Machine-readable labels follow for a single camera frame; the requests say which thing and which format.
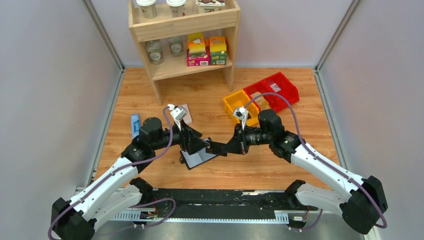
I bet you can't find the white lidded cup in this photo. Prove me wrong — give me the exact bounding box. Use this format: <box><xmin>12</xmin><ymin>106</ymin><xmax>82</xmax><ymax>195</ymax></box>
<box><xmin>166</xmin><ymin>0</ymin><xmax>187</xmax><ymax>18</ymax></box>
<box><xmin>136</xmin><ymin>0</ymin><xmax>157</xmax><ymax>19</ymax></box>

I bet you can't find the red plastic bin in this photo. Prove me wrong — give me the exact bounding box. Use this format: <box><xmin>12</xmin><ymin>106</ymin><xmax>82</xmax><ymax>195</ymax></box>
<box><xmin>242</xmin><ymin>80</ymin><xmax>282</xmax><ymax>114</ymax></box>
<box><xmin>261</xmin><ymin>72</ymin><xmax>300</xmax><ymax>113</ymax></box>

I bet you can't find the tan card in bin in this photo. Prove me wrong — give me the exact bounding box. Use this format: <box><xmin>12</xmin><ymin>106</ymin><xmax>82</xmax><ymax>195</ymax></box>
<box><xmin>254</xmin><ymin>96</ymin><xmax>270</xmax><ymax>111</ymax></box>

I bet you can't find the chocolate pudding tub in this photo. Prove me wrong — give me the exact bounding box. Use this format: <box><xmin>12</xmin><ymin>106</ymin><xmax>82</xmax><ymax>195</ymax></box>
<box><xmin>195</xmin><ymin>0</ymin><xmax>225</xmax><ymax>14</ymax></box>

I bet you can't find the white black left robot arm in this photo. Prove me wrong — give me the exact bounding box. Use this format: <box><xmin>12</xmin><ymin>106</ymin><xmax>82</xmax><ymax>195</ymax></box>
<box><xmin>47</xmin><ymin>117</ymin><xmax>210</xmax><ymax>240</ymax></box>

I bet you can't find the black leather card holder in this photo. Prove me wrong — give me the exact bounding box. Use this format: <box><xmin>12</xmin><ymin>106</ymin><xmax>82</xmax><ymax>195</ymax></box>
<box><xmin>179</xmin><ymin>147</ymin><xmax>218</xmax><ymax>170</ymax></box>

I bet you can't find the yellow plastic bin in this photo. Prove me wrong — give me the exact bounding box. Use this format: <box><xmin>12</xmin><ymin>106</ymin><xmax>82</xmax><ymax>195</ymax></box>
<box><xmin>222</xmin><ymin>89</ymin><xmax>260</xmax><ymax>127</ymax></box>

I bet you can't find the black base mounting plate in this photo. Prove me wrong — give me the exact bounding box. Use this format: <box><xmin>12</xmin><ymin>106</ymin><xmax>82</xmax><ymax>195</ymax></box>
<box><xmin>140</xmin><ymin>188</ymin><xmax>307</xmax><ymax>220</ymax></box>

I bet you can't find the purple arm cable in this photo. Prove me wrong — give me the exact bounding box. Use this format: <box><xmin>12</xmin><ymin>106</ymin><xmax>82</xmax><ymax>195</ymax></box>
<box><xmin>244</xmin><ymin>92</ymin><xmax>388</xmax><ymax>232</ymax></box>
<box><xmin>47</xmin><ymin>105</ymin><xmax>176</xmax><ymax>240</ymax></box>

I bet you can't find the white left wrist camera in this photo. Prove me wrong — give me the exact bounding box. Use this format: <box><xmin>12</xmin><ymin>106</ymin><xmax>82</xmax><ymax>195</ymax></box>
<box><xmin>167</xmin><ymin>104</ymin><xmax>188</xmax><ymax>130</ymax></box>

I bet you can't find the dark credit card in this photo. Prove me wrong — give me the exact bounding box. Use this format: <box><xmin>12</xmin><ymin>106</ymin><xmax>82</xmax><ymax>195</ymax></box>
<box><xmin>205</xmin><ymin>140</ymin><xmax>228</xmax><ymax>157</ymax></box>

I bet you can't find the red plastic bin far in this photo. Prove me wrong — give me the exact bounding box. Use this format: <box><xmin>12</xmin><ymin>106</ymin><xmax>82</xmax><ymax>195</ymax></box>
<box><xmin>261</xmin><ymin>72</ymin><xmax>300</xmax><ymax>113</ymax></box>

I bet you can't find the white lidded cup middle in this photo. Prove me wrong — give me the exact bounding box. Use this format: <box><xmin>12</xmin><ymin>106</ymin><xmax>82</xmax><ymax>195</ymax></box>
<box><xmin>166</xmin><ymin>0</ymin><xmax>187</xmax><ymax>18</ymax></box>

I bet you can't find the aluminium frame rail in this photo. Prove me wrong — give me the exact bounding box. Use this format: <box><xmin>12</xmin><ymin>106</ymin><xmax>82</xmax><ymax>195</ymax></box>
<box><xmin>59</xmin><ymin>190</ymin><xmax>372</xmax><ymax>240</ymax></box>

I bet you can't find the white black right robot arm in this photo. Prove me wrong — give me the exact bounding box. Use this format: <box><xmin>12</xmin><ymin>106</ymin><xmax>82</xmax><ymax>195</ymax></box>
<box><xmin>206</xmin><ymin>109</ymin><xmax>388</xmax><ymax>235</ymax></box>

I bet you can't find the wooden two-tier shelf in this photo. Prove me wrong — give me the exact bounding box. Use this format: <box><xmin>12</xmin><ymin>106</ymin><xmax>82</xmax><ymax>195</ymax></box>
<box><xmin>127</xmin><ymin>0</ymin><xmax>241</xmax><ymax>105</ymax></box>

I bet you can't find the glass jar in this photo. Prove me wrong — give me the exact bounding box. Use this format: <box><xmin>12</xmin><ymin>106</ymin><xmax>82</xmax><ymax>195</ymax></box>
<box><xmin>145</xmin><ymin>39</ymin><xmax>164</xmax><ymax>65</ymax></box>
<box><xmin>167</xmin><ymin>36</ymin><xmax>184</xmax><ymax>57</ymax></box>

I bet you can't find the white lidded cup left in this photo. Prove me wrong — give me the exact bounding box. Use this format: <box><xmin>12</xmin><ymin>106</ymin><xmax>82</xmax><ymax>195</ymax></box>
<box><xmin>136</xmin><ymin>0</ymin><xmax>157</xmax><ymax>19</ymax></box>

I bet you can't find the red plastic bin middle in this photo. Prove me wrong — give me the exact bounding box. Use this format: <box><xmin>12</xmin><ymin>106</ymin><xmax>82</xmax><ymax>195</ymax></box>
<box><xmin>242</xmin><ymin>80</ymin><xmax>282</xmax><ymax>114</ymax></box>

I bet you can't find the pink orange snack box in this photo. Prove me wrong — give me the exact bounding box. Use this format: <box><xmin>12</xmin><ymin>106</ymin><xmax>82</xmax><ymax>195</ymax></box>
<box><xmin>186</xmin><ymin>32</ymin><xmax>211</xmax><ymax>67</ymax></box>

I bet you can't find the glass jar left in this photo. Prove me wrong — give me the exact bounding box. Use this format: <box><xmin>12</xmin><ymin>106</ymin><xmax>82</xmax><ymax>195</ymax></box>
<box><xmin>145</xmin><ymin>39</ymin><xmax>164</xmax><ymax>65</ymax></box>

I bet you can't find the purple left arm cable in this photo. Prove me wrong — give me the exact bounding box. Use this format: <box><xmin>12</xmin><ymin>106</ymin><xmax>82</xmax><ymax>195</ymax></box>
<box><xmin>47</xmin><ymin>105</ymin><xmax>176</xmax><ymax>240</ymax></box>

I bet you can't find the glass jar right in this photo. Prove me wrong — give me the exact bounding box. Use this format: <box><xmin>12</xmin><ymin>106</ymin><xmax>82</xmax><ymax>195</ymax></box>
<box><xmin>167</xmin><ymin>36</ymin><xmax>184</xmax><ymax>57</ymax></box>

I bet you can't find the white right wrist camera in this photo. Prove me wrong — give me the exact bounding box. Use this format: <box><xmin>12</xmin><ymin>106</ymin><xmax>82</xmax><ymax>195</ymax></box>
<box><xmin>232</xmin><ymin>106</ymin><xmax>249</xmax><ymax>130</ymax></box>

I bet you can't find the white card in bin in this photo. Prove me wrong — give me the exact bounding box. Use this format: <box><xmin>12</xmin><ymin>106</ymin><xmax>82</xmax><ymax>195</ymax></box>
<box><xmin>269</xmin><ymin>83</ymin><xmax>281</xmax><ymax>93</ymax></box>

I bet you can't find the pink white card box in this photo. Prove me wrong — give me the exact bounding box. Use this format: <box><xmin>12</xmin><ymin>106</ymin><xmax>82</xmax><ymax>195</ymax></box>
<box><xmin>180</xmin><ymin>104</ymin><xmax>193</xmax><ymax>125</ymax></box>

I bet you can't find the green orange snack box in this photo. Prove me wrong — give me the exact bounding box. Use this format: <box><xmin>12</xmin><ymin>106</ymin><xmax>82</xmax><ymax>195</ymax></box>
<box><xmin>209</xmin><ymin>36</ymin><xmax>228</xmax><ymax>66</ymax></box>

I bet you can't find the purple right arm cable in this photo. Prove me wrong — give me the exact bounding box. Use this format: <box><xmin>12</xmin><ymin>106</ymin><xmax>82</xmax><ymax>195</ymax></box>
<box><xmin>244</xmin><ymin>92</ymin><xmax>388</xmax><ymax>232</ymax></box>

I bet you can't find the blue toothpaste box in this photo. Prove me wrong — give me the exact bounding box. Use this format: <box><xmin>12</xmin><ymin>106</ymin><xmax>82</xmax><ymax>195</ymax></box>
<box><xmin>130</xmin><ymin>113</ymin><xmax>141</xmax><ymax>139</ymax></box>

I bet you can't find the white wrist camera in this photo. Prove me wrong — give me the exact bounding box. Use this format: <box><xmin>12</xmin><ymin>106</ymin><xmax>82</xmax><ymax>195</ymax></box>
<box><xmin>167</xmin><ymin>104</ymin><xmax>188</xmax><ymax>130</ymax></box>
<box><xmin>232</xmin><ymin>106</ymin><xmax>249</xmax><ymax>130</ymax></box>

